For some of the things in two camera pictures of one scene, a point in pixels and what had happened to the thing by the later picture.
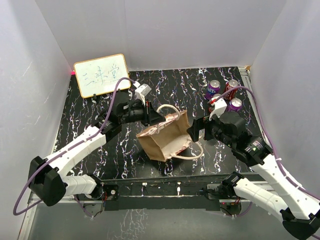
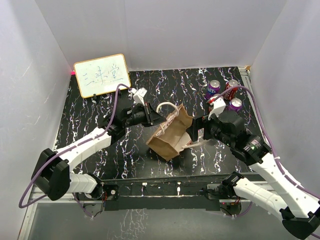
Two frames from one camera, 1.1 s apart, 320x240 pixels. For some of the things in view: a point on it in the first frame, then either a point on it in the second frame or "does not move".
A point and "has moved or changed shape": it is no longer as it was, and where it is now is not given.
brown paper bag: (170, 138) has moved or changed shape
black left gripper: (156, 118) does not move
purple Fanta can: (213, 88) does not move
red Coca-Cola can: (231, 84) does not move
